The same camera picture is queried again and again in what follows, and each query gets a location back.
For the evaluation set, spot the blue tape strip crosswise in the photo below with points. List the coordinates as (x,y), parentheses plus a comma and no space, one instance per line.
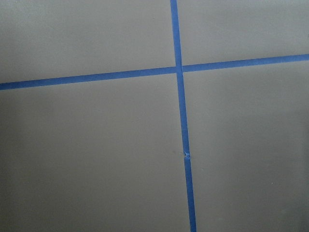
(151,72)

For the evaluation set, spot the blue tape strip lengthwise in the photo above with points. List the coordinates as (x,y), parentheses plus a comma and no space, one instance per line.
(183,115)

